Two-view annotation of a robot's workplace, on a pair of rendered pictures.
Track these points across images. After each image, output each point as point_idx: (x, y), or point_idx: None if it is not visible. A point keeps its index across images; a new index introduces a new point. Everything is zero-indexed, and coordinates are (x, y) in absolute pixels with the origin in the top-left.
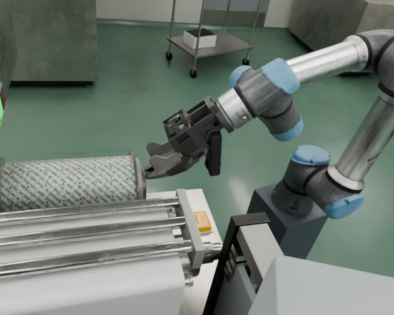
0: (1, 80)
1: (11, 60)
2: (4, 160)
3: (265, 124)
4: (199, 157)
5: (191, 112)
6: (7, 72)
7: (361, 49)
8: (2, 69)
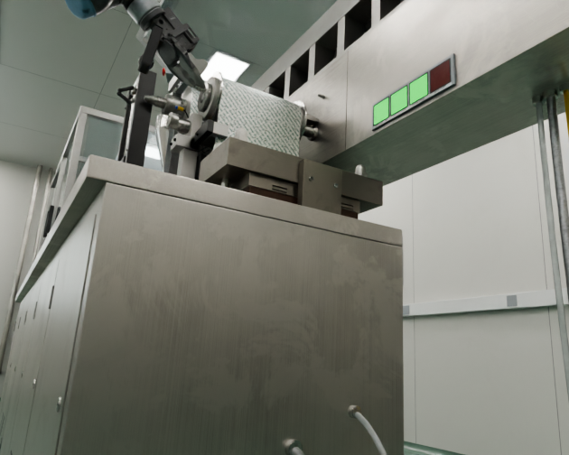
0: (463, 52)
1: None
2: (304, 106)
3: (107, 9)
4: (163, 59)
5: (178, 24)
6: (515, 33)
7: None
8: (480, 33)
